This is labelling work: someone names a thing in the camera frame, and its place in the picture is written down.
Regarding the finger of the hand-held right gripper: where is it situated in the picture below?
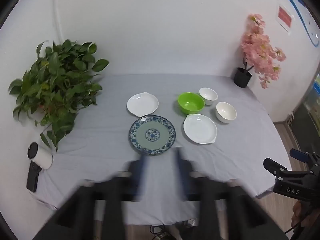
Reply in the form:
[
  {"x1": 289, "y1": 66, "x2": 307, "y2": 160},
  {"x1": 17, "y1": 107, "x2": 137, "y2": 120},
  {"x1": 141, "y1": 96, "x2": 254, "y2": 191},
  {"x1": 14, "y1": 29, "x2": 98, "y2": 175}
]
[
  {"x1": 290, "y1": 149, "x2": 313, "y2": 166},
  {"x1": 263, "y1": 157, "x2": 288, "y2": 179}
]

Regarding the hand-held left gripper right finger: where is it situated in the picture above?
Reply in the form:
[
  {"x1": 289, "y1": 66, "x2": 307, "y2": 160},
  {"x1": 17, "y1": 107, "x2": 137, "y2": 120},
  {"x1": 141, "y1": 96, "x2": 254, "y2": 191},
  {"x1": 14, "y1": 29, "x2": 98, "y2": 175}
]
[{"x1": 173, "y1": 149, "x2": 288, "y2": 240}]

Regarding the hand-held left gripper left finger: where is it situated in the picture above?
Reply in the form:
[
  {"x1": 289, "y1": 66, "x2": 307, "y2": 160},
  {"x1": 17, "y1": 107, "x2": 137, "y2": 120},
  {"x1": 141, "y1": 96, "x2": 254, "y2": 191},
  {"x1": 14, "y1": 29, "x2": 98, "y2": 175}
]
[{"x1": 32, "y1": 152, "x2": 148, "y2": 240}]

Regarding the blue patterned plate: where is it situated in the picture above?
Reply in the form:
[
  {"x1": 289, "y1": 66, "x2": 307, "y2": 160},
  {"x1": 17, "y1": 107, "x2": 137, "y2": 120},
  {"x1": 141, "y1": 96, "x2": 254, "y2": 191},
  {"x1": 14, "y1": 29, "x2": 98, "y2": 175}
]
[{"x1": 129, "y1": 115, "x2": 177, "y2": 157}]

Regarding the white plate with ear handles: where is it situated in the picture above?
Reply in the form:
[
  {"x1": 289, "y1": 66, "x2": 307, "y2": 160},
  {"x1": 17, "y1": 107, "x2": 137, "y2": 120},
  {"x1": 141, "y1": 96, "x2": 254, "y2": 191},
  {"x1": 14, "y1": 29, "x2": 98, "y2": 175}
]
[
  {"x1": 127, "y1": 92, "x2": 159, "y2": 117},
  {"x1": 183, "y1": 114, "x2": 218, "y2": 145}
]

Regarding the green plastic bowl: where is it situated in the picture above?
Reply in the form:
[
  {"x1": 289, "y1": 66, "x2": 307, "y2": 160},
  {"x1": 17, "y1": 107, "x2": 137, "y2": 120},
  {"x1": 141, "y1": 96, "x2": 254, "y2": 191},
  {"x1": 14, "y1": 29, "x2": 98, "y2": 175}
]
[{"x1": 178, "y1": 92, "x2": 205, "y2": 114}]

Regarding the white smooth bowl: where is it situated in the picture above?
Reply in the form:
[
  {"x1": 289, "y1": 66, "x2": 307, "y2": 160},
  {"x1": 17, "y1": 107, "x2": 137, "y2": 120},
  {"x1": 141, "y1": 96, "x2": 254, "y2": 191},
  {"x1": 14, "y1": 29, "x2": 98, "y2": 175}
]
[{"x1": 216, "y1": 102, "x2": 237, "y2": 124}]

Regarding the white ribbed bowl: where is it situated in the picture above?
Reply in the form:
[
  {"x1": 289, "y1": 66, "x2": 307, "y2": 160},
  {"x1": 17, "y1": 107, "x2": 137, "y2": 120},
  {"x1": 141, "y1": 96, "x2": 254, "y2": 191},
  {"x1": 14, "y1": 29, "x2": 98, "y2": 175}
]
[{"x1": 199, "y1": 87, "x2": 218, "y2": 106}]

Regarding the person's right hand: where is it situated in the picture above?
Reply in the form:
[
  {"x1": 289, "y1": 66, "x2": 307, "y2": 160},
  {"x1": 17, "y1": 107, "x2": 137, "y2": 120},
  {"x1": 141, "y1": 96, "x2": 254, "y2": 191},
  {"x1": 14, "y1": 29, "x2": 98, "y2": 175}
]
[{"x1": 291, "y1": 200, "x2": 320, "y2": 233}]

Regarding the dark glass door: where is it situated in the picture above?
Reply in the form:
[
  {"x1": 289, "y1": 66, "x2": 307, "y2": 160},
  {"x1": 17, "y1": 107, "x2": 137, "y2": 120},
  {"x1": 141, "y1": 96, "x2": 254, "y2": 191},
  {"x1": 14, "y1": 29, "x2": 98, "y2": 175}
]
[{"x1": 291, "y1": 65, "x2": 320, "y2": 155}]

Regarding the grey tablecloth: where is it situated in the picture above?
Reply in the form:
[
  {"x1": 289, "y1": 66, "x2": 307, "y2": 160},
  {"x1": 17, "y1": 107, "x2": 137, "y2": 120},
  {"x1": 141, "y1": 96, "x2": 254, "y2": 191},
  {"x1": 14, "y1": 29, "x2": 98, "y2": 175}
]
[{"x1": 31, "y1": 74, "x2": 292, "y2": 227}]

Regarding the white enamel mug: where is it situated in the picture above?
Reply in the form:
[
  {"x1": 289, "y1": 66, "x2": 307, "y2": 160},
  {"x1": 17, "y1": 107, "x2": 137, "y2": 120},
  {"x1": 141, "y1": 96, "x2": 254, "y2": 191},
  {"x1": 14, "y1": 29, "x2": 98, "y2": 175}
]
[{"x1": 27, "y1": 142, "x2": 54, "y2": 171}]

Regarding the black rectangular device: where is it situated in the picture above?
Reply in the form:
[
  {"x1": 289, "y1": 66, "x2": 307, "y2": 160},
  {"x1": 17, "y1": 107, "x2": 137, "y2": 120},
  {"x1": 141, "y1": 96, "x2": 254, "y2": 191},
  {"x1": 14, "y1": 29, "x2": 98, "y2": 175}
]
[{"x1": 26, "y1": 160, "x2": 41, "y2": 193}]

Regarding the pink artificial flower plant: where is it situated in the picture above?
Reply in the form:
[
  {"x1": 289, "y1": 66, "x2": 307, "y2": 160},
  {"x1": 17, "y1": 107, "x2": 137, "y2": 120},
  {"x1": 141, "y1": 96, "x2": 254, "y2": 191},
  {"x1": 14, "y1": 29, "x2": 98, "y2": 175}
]
[{"x1": 233, "y1": 14, "x2": 287, "y2": 90}]

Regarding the green leafy potted plant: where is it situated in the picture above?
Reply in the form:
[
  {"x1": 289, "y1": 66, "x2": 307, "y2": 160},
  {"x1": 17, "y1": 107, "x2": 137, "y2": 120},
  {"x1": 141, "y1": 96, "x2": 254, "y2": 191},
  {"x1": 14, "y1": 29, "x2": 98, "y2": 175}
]
[{"x1": 7, "y1": 39, "x2": 110, "y2": 152}]

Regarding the red wall sign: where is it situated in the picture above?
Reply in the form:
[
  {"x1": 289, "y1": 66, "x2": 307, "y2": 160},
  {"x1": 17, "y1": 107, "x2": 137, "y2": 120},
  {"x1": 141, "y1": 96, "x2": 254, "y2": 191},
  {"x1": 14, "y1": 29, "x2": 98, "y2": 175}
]
[{"x1": 275, "y1": 4, "x2": 295, "y2": 36}]

